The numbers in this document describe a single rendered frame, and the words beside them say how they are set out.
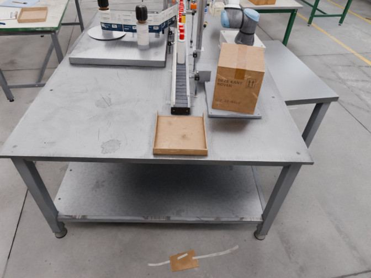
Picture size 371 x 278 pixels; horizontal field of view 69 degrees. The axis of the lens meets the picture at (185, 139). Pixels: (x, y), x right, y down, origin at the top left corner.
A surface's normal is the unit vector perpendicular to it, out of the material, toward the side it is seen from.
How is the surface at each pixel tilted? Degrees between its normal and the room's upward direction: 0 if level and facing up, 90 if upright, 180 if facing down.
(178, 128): 0
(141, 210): 1
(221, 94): 90
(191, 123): 0
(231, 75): 90
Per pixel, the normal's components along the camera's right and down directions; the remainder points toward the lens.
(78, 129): 0.04, -0.73
